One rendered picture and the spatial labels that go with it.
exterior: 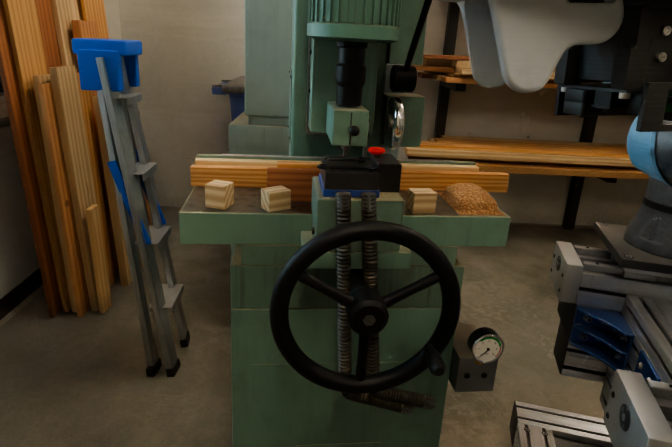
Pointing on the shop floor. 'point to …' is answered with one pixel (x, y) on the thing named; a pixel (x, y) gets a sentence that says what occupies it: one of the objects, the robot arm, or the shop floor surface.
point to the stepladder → (134, 188)
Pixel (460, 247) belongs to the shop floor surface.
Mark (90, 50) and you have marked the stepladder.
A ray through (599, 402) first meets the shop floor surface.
